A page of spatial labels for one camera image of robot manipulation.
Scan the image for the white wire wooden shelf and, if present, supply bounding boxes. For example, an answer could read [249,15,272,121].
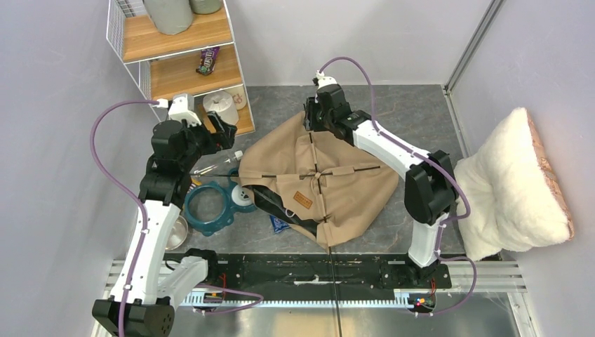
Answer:
[105,0,256,137]

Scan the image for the black mounting base plate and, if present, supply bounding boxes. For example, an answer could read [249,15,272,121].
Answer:
[160,251,453,303]

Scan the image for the white ceramic mug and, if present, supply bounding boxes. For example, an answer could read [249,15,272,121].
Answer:
[227,86,247,110]

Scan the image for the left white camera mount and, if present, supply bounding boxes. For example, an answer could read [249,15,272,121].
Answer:
[154,93,203,126]

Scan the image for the blue Doritos chip bag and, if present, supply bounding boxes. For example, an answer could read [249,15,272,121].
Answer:
[269,215,290,234]

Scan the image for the brown candy bag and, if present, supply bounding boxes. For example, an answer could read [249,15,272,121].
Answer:
[195,46,220,76]

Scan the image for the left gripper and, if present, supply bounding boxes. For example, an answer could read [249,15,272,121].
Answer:
[179,110,237,170]

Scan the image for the tan pet tent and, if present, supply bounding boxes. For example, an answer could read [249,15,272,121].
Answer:
[239,112,399,249]

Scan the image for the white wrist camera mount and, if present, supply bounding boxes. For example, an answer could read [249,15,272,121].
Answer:
[312,70,337,90]

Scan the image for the steel pet bowl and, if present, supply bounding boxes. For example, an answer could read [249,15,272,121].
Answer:
[165,216,189,251]

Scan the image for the grey felt basket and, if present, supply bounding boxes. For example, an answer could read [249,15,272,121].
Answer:
[189,0,222,15]
[143,0,194,35]

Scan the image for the clear plastic bottle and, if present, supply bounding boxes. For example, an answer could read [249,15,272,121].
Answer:
[191,150,243,177]

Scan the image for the black tent pole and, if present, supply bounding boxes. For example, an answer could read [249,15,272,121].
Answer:
[189,165,382,179]
[308,131,343,337]

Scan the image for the white fluffy pet cushion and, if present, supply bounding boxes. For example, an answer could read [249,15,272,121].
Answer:
[454,107,575,260]

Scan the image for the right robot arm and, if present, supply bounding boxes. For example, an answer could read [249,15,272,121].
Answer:
[305,83,458,287]

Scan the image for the aluminium corner rail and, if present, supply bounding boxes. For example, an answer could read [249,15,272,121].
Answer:
[443,0,506,94]

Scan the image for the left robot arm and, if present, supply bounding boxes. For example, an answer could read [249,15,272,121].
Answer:
[92,112,237,336]

